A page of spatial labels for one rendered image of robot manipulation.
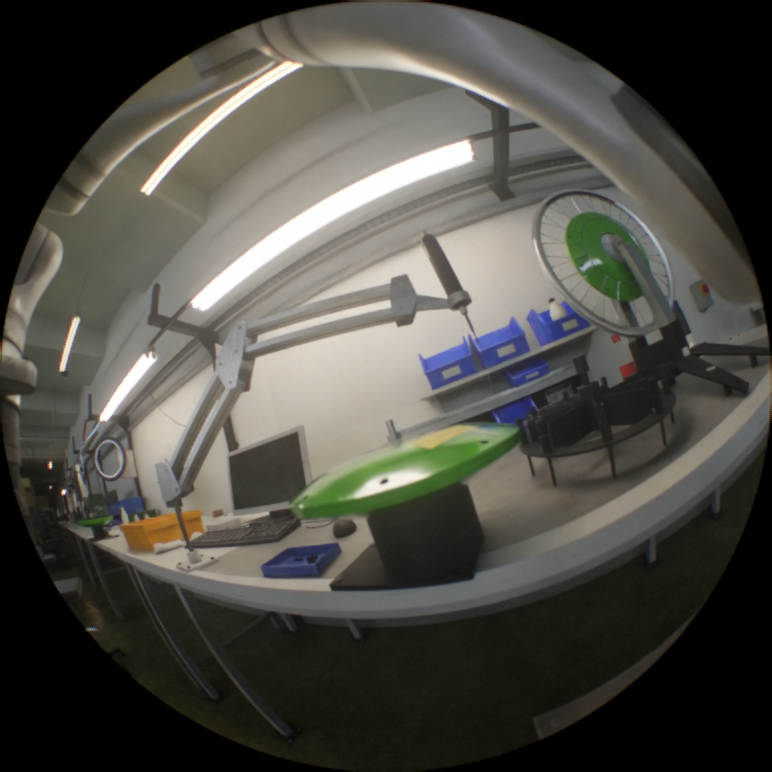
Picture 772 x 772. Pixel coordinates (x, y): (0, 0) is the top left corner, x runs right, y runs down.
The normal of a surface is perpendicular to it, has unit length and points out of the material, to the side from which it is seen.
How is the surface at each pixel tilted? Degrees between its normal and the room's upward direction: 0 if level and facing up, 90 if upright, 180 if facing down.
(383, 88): 180
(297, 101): 180
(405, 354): 90
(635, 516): 90
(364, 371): 90
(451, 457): 24
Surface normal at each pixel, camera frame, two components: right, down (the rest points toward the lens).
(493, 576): -0.31, -0.09
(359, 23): -0.61, 0.76
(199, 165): 0.32, 0.93
